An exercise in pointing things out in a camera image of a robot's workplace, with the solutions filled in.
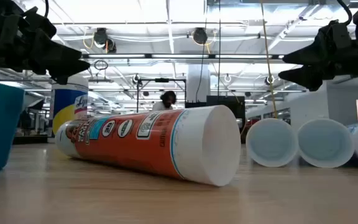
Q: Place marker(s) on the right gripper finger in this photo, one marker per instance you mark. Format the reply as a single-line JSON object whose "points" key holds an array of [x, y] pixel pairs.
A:
{"points": [[309, 76], [312, 54]]}

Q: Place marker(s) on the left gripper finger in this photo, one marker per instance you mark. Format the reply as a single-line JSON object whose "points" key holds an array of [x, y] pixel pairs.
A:
{"points": [[54, 51], [65, 70]]}

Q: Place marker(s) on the orange sealant tube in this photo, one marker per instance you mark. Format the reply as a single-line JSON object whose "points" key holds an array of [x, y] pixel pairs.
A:
{"points": [[154, 143]]}

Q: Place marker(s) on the Lysol wipes canister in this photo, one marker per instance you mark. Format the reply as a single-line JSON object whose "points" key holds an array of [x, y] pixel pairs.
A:
{"points": [[68, 102]]}

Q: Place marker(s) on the black computer case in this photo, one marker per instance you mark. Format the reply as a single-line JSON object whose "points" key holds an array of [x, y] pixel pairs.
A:
{"points": [[225, 102]]}

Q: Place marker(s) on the person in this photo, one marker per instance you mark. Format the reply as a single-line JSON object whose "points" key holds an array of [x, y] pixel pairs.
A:
{"points": [[166, 99]]}

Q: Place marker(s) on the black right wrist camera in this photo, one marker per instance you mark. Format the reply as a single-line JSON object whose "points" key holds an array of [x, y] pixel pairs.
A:
{"points": [[337, 32]]}

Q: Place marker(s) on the black table frame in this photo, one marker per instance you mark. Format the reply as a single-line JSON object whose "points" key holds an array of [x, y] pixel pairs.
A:
{"points": [[30, 139]]}

